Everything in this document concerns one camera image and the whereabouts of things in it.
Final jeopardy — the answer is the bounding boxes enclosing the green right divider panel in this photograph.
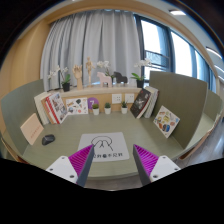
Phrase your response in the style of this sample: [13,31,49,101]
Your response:
[149,71,208,148]

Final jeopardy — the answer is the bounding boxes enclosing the wooden hand model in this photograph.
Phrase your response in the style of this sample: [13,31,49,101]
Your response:
[72,65,83,90]

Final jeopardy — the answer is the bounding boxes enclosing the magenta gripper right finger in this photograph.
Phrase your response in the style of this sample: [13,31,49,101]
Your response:
[133,144,180,186]

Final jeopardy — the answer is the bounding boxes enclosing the small potted plant middle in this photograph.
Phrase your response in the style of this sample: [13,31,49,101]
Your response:
[104,102,111,115]

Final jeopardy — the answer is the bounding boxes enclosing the green left divider panel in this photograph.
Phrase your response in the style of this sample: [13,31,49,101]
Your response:
[1,80,44,154]

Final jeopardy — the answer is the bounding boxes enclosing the white book behind black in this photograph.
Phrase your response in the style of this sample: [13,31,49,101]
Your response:
[144,86,159,118]

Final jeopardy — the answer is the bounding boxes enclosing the wooden mannequin figure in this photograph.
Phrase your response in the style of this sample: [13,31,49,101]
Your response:
[86,57,93,86]

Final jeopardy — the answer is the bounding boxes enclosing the small potted plant right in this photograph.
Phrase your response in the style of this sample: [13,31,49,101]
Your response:
[121,101,128,114]

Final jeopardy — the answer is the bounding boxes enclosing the beige card booklet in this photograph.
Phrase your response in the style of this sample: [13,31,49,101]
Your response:
[20,113,44,145]

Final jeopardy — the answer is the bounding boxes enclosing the small potted plant left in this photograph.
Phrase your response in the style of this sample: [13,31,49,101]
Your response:
[92,104,99,115]

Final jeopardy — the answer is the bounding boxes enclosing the white books stack left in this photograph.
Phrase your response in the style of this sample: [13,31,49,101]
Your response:
[34,92,50,125]

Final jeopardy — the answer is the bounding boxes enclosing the purple round card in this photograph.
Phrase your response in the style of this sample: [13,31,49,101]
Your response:
[87,97,99,110]

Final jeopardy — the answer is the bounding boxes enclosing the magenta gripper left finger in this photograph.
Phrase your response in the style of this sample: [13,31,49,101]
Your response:
[47,145,94,187]

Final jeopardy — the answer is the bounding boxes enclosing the white orchid black pot left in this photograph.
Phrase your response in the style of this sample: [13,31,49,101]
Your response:
[48,66,71,92]

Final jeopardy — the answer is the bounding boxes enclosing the green divider panel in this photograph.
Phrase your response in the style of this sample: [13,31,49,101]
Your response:
[149,71,208,148]
[1,80,44,154]

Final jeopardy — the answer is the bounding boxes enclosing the grey curtain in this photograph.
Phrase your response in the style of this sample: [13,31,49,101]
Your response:
[40,10,140,91]

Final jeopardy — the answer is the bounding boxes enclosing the black computer mouse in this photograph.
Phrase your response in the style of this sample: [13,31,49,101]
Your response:
[42,134,55,146]

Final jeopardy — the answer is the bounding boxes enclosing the small potted plant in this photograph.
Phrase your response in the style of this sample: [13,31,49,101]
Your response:
[92,104,99,115]
[104,102,111,115]
[121,101,128,114]

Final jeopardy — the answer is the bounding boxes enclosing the pink horse figurine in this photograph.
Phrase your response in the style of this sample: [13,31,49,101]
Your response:
[97,72,112,88]

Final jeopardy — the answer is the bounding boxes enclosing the white orchid middle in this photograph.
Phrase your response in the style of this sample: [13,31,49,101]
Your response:
[97,61,113,77]

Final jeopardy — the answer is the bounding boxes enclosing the red white magazine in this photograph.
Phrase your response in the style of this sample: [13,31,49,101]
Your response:
[46,92,68,124]

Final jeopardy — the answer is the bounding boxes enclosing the white orchid black pot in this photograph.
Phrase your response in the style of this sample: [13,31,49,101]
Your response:
[131,58,152,88]
[48,66,71,92]

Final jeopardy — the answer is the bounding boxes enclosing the black horse figurine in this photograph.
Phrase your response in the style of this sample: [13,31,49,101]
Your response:
[114,72,128,84]

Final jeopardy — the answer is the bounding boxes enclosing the wooden shelf with sockets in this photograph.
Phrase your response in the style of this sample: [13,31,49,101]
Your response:
[59,85,140,112]

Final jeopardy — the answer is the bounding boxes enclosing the white mouse pad with drawing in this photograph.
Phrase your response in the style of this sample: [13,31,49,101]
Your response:
[78,132,130,162]

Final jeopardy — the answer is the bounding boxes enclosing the colourful illustrated card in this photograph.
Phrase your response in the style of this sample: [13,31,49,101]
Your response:
[154,106,180,138]

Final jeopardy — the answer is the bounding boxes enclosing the white orchid black pot right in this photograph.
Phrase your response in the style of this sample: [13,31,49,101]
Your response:
[131,58,152,88]

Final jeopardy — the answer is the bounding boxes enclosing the white sticker card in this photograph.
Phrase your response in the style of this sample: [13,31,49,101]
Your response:
[66,98,88,115]

